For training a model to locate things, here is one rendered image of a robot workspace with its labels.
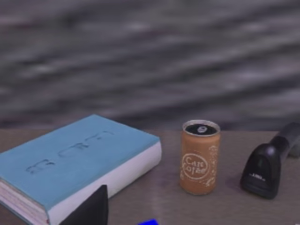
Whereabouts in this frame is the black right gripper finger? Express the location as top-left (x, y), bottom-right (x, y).
top-left (60, 184), bottom-right (109, 225)

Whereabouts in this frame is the small blue object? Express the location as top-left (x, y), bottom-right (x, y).
top-left (136, 218), bottom-right (158, 225)

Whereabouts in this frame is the thick blue hardcover book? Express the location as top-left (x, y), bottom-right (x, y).
top-left (0, 114), bottom-right (163, 225)

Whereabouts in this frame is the brown coffee can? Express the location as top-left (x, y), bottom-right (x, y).
top-left (180, 120), bottom-right (221, 195)

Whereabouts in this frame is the black handheld barcode scanner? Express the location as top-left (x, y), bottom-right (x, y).
top-left (240, 121), bottom-right (300, 200)

